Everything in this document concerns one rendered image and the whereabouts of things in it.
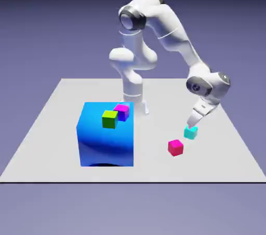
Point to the small red cube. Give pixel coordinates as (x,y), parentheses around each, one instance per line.
(175,147)

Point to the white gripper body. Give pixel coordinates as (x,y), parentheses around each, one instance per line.
(196,117)

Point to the small magenta cube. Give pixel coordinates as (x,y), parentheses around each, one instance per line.
(123,111)

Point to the small green cube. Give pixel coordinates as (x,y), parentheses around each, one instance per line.
(109,119)

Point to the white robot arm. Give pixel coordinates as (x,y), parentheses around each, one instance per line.
(170,31)

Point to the large blue box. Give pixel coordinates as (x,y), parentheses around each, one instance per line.
(106,143)

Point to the small cyan cube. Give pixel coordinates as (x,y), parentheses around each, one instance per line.
(190,133)

